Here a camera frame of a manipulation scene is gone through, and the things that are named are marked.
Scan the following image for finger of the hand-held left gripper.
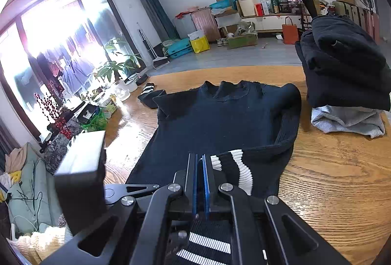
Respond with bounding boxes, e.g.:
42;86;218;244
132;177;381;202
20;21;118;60
104;183;161;207

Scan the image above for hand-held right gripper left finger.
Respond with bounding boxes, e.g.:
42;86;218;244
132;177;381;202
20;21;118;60
40;154;199;265

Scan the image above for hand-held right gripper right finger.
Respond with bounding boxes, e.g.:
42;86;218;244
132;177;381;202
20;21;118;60
203;155;352;265

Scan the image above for black white-striped sweater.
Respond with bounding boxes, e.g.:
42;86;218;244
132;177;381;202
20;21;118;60
125;80;303;265

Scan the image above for stack of folded black clothes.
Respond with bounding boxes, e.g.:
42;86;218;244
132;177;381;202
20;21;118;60
295;15;391;113

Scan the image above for marbled vase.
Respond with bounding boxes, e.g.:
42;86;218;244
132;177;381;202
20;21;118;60
44;123;77;166

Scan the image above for light green jacket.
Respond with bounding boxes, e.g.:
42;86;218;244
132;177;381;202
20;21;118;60
6;143;65;235

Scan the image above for green mesh bag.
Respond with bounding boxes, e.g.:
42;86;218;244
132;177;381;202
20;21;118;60
81;112;108;133

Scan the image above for black box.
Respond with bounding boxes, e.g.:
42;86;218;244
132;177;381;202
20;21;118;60
75;103;100;125

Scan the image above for cream knit blanket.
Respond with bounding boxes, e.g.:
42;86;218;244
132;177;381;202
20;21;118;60
8;225;74;265

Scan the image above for red berry branches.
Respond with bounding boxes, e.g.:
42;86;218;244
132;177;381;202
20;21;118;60
33;92;74;140

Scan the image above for clear plastic container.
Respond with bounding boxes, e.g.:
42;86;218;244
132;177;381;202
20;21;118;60
114;85;132;101

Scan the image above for white enamel mug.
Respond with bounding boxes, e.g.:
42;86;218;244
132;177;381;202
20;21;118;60
124;77;139;92

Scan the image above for potted green plant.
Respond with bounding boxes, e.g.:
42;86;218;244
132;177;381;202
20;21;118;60
93;38;145;85

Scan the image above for broom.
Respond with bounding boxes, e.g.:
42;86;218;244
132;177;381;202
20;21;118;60
138;28;170;67

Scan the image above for sliding glass door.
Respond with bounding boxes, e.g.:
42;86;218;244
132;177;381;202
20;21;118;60
0;0;144;137

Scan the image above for teal plastic crates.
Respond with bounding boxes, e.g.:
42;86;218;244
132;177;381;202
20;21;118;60
166;38;194;59

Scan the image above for yellow shopping bag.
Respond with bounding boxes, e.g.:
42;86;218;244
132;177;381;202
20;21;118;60
188;30;211;54

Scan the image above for olive green box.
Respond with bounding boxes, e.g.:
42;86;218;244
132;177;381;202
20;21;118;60
227;23;259;49

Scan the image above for grey folded garment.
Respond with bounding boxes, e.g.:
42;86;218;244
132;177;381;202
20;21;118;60
311;105;386;139

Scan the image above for large pink ribbed suitcase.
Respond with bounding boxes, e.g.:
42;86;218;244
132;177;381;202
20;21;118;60
191;7;221;42

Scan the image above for orange paper bag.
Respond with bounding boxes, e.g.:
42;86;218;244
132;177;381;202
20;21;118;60
282;16;300;44

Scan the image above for low white cabinet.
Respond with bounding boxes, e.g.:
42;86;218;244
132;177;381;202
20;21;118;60
241;12;306;35

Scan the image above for pile of open cardboard boxes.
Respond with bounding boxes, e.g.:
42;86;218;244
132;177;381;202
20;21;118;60
211;0;242;36

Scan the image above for white lidded bucket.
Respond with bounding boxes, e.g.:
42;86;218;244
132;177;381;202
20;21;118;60
238;0;257;17

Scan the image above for large olive suitcase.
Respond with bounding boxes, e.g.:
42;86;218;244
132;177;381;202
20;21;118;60
331;0;346;16

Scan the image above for small olive suitcase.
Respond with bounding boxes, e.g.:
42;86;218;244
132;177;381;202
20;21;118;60
344;4;369;22

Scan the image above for small pink suitcase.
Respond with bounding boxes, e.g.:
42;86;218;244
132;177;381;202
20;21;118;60
371;13;382;44

